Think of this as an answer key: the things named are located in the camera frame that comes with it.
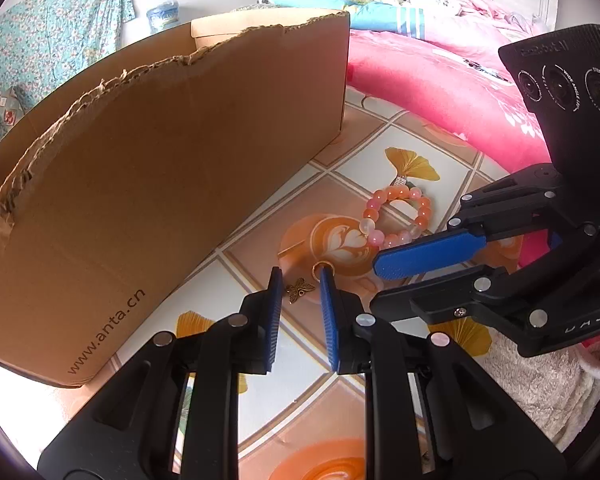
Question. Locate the light blue quilt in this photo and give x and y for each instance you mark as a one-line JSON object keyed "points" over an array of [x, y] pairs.
{"points": [[380, 15]]}

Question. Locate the white fleece garment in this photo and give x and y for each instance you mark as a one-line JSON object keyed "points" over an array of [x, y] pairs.
{"points": [[530, 395]]}

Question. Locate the clear blue water bottle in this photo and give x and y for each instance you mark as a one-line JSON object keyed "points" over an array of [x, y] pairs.
{"points": [[162, 17]]}

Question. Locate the light pink quilt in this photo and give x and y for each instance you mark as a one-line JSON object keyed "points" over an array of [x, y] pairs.
{"points": [[480, 20]]}

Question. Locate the hot pink blanket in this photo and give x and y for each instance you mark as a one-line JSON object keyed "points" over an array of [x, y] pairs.
{"points": [[420, 75]]}

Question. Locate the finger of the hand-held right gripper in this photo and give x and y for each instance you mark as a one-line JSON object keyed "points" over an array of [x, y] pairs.
{"points": [[450, 295], [430, 255]]}

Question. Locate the small red white pouch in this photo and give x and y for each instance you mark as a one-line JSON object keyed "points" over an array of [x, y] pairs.
{"points": [[9, 110]]}

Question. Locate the thin gold hoop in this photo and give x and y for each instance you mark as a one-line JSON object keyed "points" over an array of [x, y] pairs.
{"points": [[314, 268]]}

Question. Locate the small silver charm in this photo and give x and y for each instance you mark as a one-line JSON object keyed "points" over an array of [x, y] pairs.
{"points": [[399, 181]]}

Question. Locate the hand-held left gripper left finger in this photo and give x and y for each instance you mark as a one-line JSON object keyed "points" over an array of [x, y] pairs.
{"points": [[275, 325]]}

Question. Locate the brown cardboard box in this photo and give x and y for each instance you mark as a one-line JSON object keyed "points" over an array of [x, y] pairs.
{"points": [[155, 185]]}

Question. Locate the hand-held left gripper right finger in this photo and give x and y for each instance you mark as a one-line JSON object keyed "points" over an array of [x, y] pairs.
{"points": [[330, 330]]}

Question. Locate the teal floral cloth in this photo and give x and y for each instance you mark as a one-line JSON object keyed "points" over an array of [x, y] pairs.
{"points": [[55, 25]]}

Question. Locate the bronze butterfly pendant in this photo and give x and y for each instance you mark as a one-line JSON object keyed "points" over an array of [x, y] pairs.
{"points": [[300, 290]]}

